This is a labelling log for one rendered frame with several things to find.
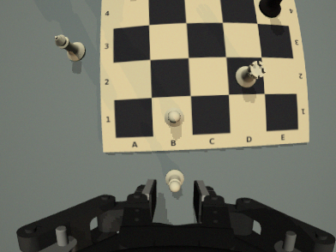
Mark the white pawn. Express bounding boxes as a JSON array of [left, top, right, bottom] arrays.
[[165, 170, 184, 192], [165, 108, 184, 127]]

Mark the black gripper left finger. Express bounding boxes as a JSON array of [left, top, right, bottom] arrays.
[[16, 179, 157, 252]]

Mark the white rook chess piece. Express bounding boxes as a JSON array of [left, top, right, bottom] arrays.
[[235, 61, 267, 87]]

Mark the chessboard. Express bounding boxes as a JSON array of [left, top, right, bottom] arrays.
[[100, 0, 309, 153]]

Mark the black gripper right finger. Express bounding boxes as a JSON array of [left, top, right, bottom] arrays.
[[194, 181, 336, 252]]

